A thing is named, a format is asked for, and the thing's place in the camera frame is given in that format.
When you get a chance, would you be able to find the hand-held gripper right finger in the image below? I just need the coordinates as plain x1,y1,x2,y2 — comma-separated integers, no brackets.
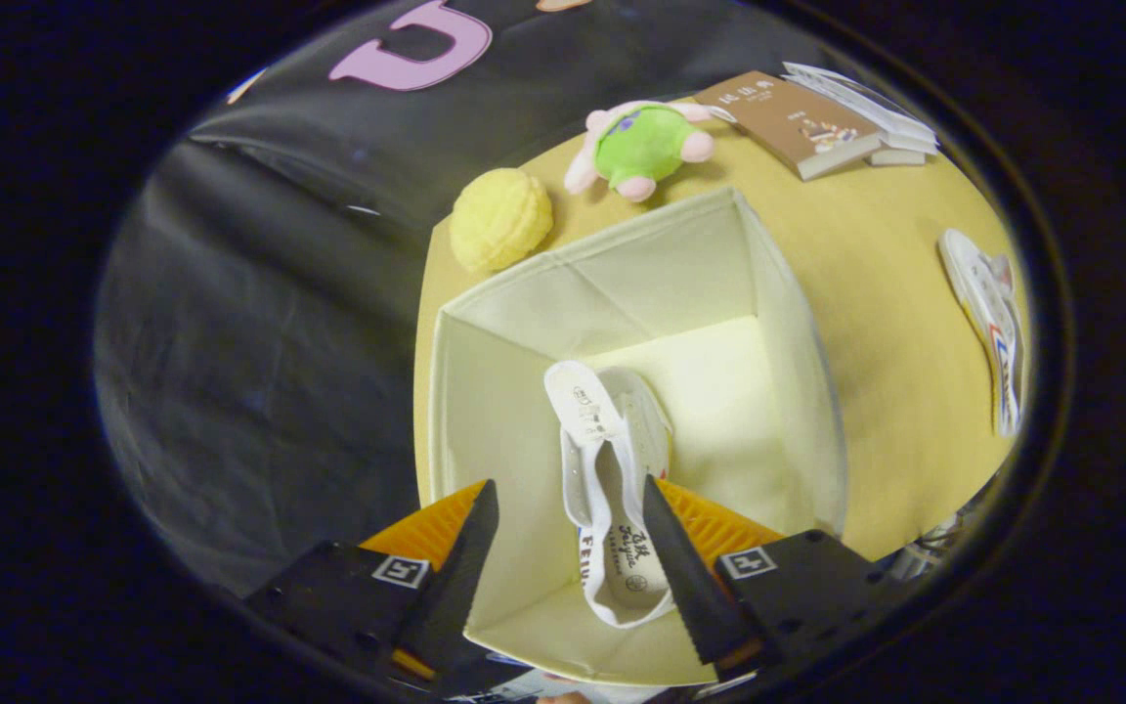
643,475,901,683

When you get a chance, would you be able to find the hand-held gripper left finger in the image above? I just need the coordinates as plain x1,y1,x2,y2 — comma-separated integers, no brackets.
245,479,500,685

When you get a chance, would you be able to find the white canvas shoe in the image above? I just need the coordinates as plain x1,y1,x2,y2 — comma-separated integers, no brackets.
543,360,676,629
938,229,1025,438

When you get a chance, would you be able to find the beige fabric storage box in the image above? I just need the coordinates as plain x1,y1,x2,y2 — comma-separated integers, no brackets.
426,186,849,687

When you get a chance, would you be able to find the black backdrop cloth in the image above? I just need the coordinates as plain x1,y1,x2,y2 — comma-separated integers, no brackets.
94,0,818,597

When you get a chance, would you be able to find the yellow plush toy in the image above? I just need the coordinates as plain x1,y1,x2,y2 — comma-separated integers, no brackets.
449,167,555,274

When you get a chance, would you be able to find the green and pink plush toy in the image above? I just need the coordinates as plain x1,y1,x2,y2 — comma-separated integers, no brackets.
564,100,738,203

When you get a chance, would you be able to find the brown cover book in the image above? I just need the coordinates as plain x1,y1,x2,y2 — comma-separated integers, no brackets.
692,69,885,182

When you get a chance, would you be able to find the white patterned cover book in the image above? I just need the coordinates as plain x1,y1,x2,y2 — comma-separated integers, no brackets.
866,132,940,157

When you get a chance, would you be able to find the white portrait cover book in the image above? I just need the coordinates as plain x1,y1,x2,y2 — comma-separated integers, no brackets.
783,62,937,143

